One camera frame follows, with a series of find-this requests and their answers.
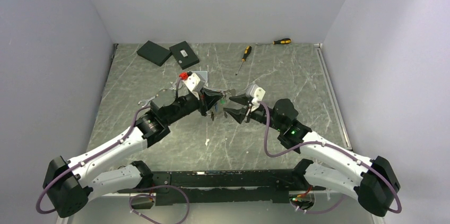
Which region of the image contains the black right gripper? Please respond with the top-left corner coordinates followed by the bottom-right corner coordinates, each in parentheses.
top-left (223, 93), bottom-right (284, 131)

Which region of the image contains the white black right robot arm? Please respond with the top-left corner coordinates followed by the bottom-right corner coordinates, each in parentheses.
top-left (224, 94), bottom-right (402, 217)

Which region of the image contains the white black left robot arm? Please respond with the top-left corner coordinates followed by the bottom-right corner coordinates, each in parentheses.
top-left (36, 88), bottom-right (226, 218)

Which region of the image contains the black box with label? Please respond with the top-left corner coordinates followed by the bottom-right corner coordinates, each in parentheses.
top-left (169, 41), bottom-right (200, 70)

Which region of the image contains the black yellow screwdriver near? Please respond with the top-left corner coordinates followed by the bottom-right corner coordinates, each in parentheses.
top-left (235, 46), bottom-right (252, 75)

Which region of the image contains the black yellow screwdriver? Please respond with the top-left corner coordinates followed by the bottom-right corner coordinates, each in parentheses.
top-left (235, 46), bottom-right (252, 75)
top-left (256, 38), bottom-right (291, 46)

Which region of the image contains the silver left wrench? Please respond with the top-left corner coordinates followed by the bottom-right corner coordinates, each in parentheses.
top-left (137, 82), bottom-right (176, 107)

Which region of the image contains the black flat box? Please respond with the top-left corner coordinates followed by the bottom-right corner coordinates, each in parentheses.
top-left (136, 41), bottom-right (172, 67)

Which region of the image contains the black yellow screwdriver far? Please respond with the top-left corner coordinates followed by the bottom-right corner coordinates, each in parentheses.
top-left (256, 38), bottom-right (291, 46)

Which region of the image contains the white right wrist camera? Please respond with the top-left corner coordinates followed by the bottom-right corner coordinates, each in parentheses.
top-left (246, 84), bottom-right (266, 106)

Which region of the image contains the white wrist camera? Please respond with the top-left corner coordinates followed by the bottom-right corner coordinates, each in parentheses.
top-left (183, 72), bottom-right (206, 93)
top-left (246, 84), bottom-right (266, 106)

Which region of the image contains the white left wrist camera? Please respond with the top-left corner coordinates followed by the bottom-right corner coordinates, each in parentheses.
top-left (183, 72), bottom-right (206, 93)

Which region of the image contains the white network switch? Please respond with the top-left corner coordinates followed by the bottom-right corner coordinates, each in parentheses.
top-left (193, 71), bottom-right (208, 87)

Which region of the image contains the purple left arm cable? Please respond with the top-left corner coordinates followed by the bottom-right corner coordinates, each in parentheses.
top-left (36, 76), bottom-right (184, 214)

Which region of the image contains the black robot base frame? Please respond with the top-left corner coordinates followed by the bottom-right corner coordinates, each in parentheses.
top-left (120, 159), bottom-right (313, 206)

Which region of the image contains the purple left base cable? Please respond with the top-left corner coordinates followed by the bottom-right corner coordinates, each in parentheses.
top-left (128, 184), bottom-right (191, 224)

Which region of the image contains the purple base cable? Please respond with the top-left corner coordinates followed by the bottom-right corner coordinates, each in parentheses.
top-left (128, 184), bottom-right (191, 224)
top-left (291, 194), bottom-right (347, 216)

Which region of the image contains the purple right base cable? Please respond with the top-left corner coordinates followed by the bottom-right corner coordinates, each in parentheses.
top-left (291, 194), bottom-right (347, 216)

